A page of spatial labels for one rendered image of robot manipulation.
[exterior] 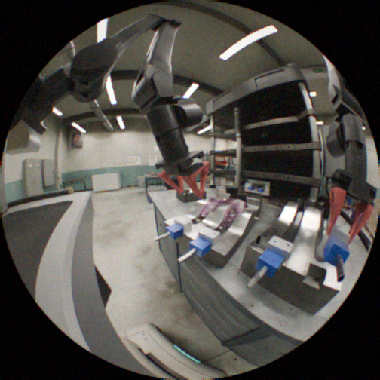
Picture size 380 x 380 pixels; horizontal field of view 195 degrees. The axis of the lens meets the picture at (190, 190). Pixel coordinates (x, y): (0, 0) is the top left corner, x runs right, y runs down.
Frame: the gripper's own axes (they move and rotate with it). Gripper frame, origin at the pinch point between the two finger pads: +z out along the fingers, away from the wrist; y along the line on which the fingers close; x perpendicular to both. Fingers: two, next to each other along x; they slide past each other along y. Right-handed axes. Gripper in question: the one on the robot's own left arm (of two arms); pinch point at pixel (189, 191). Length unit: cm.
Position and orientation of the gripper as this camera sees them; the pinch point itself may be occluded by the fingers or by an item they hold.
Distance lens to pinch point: 27.3
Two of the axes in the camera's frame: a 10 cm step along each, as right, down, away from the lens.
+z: 3.1, 8.2, 4.8
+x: -6.3, 5.6, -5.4
